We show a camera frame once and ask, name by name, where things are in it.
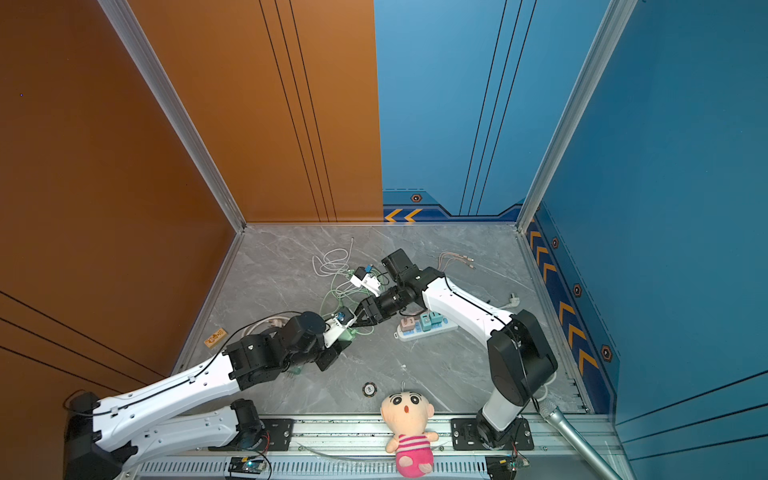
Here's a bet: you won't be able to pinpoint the aluminium front rail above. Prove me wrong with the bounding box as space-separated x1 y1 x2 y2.
119 413 600 479

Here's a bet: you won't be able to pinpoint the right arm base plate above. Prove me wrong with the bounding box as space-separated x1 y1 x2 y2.
450 416 535 451

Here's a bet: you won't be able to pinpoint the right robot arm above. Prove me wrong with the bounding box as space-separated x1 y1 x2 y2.
355 249 558 449

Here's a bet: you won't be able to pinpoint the pink charger adapter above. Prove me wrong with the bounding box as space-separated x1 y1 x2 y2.
399 317 420 335

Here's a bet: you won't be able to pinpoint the left green circuit board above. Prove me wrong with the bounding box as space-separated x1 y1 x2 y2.
227 456 271 479

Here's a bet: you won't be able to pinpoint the green circuit board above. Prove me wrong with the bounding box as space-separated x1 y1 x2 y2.
485 456 530 480
227 456 271 479

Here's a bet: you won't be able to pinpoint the black poker chip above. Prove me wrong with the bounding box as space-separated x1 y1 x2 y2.
362 382 377 398

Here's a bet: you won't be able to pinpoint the white blue power strip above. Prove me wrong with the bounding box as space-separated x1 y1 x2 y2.
394 312 458 342

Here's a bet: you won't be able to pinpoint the white usb cable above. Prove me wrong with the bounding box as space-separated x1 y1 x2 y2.
310 236 356 278

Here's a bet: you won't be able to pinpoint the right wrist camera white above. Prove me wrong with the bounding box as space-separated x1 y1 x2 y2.
349 266 382 297

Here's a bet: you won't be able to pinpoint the small wooden block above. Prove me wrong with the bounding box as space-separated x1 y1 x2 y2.
204 328 228 349

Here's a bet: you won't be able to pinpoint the right green circuit board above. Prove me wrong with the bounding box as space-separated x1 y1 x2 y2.
485 456 530 480

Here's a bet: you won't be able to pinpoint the green multi-head cable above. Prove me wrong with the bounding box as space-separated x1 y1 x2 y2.
317 269 376 337

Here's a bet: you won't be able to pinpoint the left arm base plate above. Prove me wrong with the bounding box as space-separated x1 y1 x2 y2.
256 418 295 453

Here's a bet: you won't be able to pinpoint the light green charger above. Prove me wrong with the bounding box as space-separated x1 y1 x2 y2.
348 323 375 337

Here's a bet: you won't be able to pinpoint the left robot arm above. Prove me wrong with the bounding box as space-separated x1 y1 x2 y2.
63 308 357 479

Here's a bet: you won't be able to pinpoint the plush doll pink dress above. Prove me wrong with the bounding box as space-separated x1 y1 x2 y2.
380 391 439 479

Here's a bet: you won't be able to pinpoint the teal charger with black cable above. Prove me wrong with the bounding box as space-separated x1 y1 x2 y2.
428 312 443 326

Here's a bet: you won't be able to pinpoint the pink cord of round socket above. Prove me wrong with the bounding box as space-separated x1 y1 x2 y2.
245 316 286 337

